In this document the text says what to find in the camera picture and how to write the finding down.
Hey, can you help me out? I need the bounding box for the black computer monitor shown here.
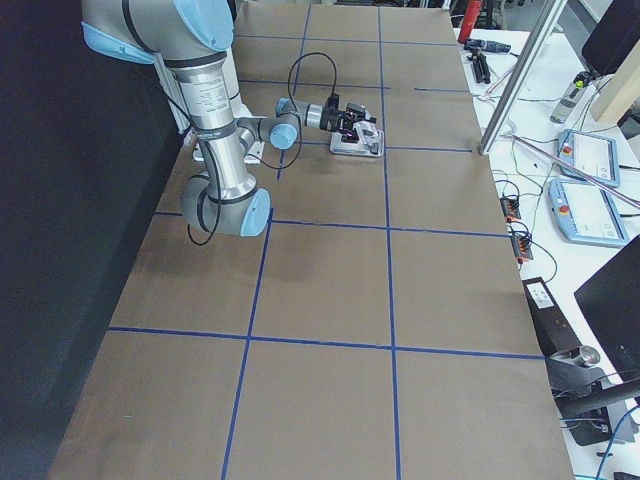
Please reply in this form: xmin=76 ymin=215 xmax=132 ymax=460
xmin=574 ymin=238 xmax=640 ymax=380

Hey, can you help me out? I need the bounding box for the aluminium frame post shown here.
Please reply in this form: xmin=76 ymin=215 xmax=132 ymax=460
xmin=478 ymin=0 xmax=567 ymax=156

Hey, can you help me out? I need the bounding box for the clear plastic water bottle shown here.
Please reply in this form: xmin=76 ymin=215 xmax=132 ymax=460
xmin=549 ymin=70 xmax=595 ymax=124

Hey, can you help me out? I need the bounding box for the black folded tripod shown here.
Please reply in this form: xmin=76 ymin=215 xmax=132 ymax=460
xmin=467 ymin=48 xmax=491 ymax=84

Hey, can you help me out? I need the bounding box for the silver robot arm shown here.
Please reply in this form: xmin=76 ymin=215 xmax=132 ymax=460
xmin=82 ymin=1 xmax=384 ymax=237

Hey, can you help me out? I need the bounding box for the clear glass sauce bottle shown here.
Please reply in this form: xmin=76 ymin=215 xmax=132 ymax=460
xmin=354 ymin=121 xmax=383 ymax=156

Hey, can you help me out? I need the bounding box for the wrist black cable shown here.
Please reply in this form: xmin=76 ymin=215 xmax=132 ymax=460
xmin=186 ymin=51 xmax=339 ymax=246

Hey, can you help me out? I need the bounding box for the red metal bottle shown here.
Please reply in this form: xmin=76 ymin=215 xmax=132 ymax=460
xmin=457 ymin=0 xmax=482 ymax=44

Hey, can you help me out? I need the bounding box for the silver digital kitchen scale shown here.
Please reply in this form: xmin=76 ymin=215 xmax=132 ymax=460
xmin=330 ymin=130 xmax=385 ymax=157

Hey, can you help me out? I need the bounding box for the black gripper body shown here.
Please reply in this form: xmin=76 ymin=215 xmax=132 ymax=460
xmin=319 ymin=94 xmax=365 ymax=133

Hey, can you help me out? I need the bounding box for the teach pendant tablet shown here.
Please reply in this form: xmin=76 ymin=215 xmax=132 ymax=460
xmin=558 ymin=129 xmax=621 ymax=187
xmin=547 ymin=179 xmax=630 ymax=248

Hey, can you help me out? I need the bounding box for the black box with label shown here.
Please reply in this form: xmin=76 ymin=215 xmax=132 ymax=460
xmin=522 ymin=277 xmax=582 ymax=357

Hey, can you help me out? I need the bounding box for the lower teach pendant tablet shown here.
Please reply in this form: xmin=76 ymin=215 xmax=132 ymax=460
xmin=547 ymin=179 xmax=630 ymax=248

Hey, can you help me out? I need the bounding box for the upper teach pendant tablet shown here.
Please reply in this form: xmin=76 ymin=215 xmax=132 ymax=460
xmin=558 ymin=129 xmax=621 ymax=187

